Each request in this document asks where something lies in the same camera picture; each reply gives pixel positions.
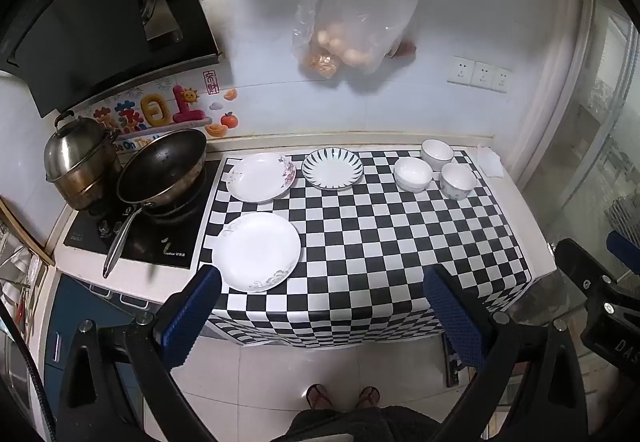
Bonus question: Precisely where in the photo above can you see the colourful sticker box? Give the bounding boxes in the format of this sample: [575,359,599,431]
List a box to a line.
[92,70,241,153]

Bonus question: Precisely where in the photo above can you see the white bowl with blue pattern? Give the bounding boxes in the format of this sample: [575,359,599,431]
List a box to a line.
[439,163,478,200]

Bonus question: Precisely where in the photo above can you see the black gas stove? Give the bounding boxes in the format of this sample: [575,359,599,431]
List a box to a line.
[62,159,221,270]

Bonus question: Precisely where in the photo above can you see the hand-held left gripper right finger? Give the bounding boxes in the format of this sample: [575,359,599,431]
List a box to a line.
[422,265,588,442]

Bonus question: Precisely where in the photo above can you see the white bowl with dark rim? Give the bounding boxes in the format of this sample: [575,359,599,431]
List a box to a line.
[420,139,455,171]

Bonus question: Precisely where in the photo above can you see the person's right foot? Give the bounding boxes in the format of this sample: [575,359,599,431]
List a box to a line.
[356,386,382,410]

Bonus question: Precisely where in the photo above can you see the black white checkered cloth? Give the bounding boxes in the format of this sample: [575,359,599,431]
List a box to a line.
[197,149,533,350]

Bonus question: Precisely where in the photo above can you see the black range hood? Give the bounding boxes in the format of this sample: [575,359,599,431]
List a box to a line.
[0,0,223,118]

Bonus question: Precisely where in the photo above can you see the blue kitchen cabinet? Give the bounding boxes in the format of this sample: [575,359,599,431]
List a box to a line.
[42,272,151,428]

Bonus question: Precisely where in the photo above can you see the clear plastic bag of eggs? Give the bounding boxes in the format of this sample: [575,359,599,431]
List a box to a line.
[292,0,426,80]

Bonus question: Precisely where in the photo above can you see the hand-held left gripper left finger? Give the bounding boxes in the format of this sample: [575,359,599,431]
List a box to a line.
[52,265,223,442]

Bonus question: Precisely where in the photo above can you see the black wok with steel handle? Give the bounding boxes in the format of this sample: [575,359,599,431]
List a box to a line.
[102,128,208,279]

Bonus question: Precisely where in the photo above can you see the blue striped white plate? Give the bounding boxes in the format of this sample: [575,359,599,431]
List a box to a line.
[301,148,365,190]

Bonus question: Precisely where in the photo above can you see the large white plate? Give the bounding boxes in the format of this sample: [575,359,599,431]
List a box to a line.
[212,212,302,293]

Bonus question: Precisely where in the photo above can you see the white paper napkin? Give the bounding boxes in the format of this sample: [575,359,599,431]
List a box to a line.
[475,145,505,178]

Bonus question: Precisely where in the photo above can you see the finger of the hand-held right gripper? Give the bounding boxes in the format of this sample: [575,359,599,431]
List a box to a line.
[606,231,640,273]
[552,238,627,308]

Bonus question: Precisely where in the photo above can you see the plain white bowl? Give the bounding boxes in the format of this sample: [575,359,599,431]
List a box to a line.
[393,157,434,193]

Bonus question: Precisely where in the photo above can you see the glass sliding door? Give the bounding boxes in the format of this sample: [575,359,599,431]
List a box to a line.
[520,0,640,248]

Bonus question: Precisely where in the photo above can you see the steel steamer pot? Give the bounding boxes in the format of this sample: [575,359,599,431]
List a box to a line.
[44,111,123,212]

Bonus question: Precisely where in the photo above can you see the floral white plate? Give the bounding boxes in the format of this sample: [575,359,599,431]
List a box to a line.
[226,153,297,202]

